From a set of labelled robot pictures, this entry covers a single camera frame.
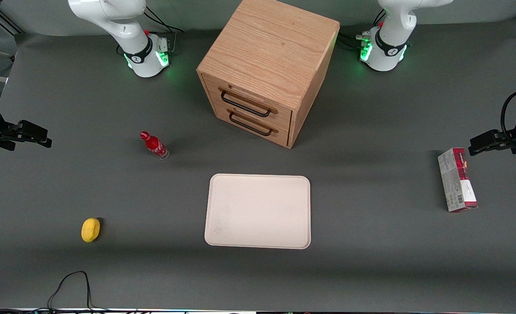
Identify black metal drawer handle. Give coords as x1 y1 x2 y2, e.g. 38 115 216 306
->
227 109 279 137
220 89 279 118

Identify white and red carton box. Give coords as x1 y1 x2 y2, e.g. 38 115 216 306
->
437 147 479 213

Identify yellow lemon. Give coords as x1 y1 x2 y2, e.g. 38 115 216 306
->
81 218 101 243

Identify red cola bottle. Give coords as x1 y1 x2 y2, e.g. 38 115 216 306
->
140 131 170 160

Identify beige rectangular tray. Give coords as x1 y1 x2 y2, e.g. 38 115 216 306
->
204 174 311 250

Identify oak wooden cabinet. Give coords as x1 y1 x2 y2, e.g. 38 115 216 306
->
196 0 340 150

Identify black aluminium frame rail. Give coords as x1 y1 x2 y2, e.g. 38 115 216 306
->
0 10 24 36

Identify black cable on table edge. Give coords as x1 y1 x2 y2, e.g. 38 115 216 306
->
0 270 110 314

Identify black right arm base cables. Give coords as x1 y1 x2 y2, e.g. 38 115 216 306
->
144 6 185 55

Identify black arm base cables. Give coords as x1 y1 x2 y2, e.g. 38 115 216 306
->
144 6 185 55
338 10 386 51

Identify black left arm base cables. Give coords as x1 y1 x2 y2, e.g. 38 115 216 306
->
338 10 386 51

